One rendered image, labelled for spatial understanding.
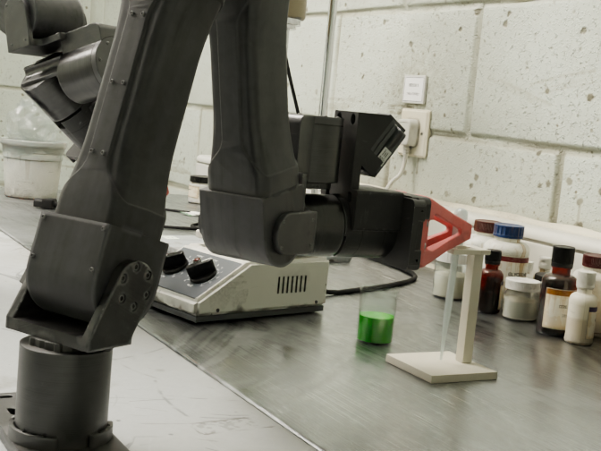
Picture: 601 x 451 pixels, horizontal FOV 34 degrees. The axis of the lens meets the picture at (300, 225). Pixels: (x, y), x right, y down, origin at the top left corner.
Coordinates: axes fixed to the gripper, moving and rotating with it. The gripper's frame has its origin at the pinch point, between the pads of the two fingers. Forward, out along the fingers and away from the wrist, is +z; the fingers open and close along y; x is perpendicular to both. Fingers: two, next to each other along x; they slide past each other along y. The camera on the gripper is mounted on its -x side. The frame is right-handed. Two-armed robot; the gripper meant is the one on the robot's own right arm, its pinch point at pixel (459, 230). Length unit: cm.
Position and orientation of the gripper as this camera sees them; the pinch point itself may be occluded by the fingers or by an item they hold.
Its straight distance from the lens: 98.4
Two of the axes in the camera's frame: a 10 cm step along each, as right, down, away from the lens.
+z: 8.8, 0.3, 4.7
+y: -4.6, -1.5, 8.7
